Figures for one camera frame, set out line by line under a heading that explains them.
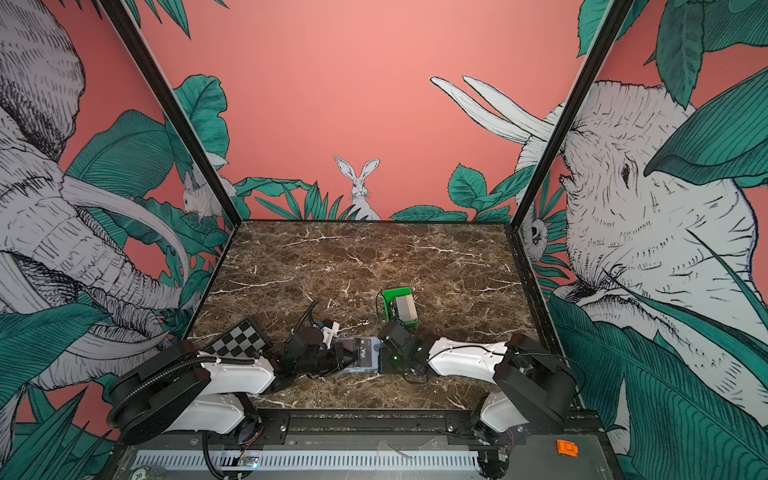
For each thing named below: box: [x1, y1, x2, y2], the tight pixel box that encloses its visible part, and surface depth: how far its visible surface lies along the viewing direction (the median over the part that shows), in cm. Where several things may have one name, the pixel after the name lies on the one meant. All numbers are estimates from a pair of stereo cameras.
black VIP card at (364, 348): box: [354, 338, 373, 367], surface depth 88 cm
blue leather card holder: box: [336, 337, 380, 374], surface depth 88 cm
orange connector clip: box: [556, 439, 579, 458], surface depth 72 cm
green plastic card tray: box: [381, 287, 419, 325], surface depth 95 cm
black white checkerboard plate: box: [200, 317, 273, 358], surface depth 88 cm
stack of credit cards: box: [395, 294, 418, 322], surface depth 94 cm
